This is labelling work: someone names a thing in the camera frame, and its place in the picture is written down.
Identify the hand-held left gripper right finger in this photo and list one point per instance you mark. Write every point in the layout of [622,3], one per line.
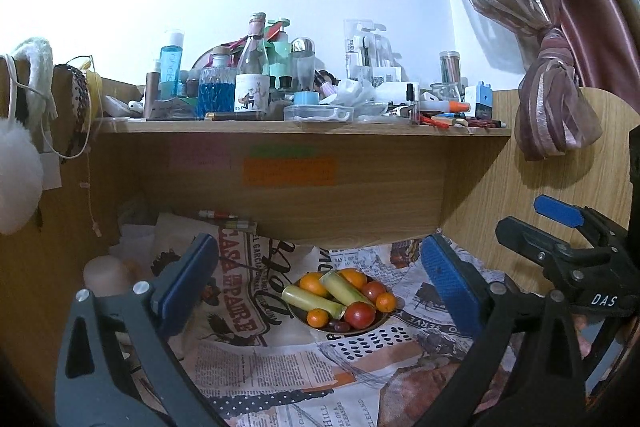
[447,282]

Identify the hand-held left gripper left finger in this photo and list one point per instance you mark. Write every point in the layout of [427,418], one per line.
[190,277]

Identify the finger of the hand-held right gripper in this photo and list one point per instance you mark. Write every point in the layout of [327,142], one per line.
[557,209]
[530,242]

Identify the orange mandarin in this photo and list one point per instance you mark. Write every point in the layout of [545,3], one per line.
[317,318]
[311,283]
[355,278]
[386,302]

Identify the red tomato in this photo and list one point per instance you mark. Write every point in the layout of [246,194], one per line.
[374,290]
[359,315]

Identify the dark round plate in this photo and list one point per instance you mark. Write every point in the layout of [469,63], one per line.
[381,317]

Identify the pale green sugarcane piece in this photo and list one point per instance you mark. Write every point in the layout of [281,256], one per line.
[312,300]
[345,288]

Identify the person's right hand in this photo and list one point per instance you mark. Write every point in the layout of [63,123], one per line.
[582,337]

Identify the printed sheet with red lettering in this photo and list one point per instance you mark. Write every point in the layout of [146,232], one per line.
[235,302]

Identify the white crumpled paper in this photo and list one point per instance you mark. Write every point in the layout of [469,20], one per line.
[135,232]

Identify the wooden shelf unit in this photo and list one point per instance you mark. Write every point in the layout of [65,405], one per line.
[380,207]

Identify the dark red small fruit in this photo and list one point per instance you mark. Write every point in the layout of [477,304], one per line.
[334,323]
[344,328]

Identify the pink sticky note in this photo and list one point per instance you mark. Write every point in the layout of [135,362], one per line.
[200,156]

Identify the orange sticky note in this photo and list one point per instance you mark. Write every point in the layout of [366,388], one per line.
[290,172]

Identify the newspaper print paper cover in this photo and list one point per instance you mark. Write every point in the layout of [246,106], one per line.
[300,372]

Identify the white marker with orange cap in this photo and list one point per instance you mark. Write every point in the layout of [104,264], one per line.
[447,107]

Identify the green sticky note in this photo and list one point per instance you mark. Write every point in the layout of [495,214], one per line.
[282,152]

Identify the black and gold pen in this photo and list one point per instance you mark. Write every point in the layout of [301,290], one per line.
[240,115]

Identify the glass jar with sticks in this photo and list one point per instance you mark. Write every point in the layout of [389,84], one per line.
[450,67]

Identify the brown tube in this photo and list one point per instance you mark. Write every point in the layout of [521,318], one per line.
[151,96]

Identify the square blue liquid glass bottle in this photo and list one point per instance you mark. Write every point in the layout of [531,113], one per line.
[217,89]

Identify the white fluffy pompom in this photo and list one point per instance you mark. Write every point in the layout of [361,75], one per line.
[17,177]

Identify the clear flat plastic box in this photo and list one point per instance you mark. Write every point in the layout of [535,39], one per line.
[320,113]

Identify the white crumpled plastic bag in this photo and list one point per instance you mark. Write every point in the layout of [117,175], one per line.
[355,93]

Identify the light blue tape roll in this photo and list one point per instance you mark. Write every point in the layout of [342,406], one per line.
[306,98]

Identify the tall blue liquid bottle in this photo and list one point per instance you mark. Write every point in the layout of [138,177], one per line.
[172,62]

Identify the dotted brown headband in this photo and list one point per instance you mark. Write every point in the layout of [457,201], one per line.
[77,92]

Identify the clear bottle with white label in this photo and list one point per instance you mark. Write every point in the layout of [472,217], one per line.
[253,69]

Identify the clear bottle with silver cap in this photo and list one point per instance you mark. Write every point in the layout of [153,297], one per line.
[302,62]

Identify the clear packaged brush set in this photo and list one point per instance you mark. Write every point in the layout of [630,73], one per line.
[367,49]

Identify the mint green pump bottle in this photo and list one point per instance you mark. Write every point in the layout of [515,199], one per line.
[281,48]

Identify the white fluffy headband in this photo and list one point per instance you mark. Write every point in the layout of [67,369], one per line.
[39,67]

